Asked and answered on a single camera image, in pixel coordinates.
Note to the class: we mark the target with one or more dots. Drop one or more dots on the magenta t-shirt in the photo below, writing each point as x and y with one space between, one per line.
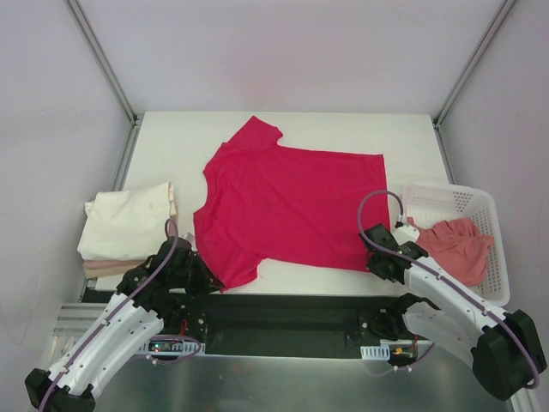
267 201

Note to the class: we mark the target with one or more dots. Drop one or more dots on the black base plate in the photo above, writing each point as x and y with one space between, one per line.
291 326

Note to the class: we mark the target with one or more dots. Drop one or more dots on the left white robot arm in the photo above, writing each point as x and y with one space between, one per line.
141 307

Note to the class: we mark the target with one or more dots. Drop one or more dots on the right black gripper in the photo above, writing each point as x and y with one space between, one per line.
378 251

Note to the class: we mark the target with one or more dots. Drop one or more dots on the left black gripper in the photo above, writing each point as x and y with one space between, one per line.
206 275

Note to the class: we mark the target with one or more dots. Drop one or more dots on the salmon pink t-shirt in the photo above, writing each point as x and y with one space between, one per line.
458 247

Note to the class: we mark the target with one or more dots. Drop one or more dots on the left white cable duct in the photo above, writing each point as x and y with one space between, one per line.
171 347

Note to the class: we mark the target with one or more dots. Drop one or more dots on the white plastic basket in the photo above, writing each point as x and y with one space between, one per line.
431 203

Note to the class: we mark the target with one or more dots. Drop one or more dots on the right aluminium frame post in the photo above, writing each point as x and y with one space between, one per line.
497 22

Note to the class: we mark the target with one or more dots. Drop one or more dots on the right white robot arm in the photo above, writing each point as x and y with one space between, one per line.
502 348

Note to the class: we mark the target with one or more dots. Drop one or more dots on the left aluminium frame post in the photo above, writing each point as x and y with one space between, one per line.
92 40

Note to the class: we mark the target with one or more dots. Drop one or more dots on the white cable duct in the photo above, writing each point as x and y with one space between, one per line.
171 347
375 353

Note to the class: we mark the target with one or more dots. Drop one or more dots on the right white cable duct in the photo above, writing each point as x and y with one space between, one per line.
375 353

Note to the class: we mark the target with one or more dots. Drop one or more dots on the aluminium frame post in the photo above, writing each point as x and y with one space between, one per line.
92 40
497 22

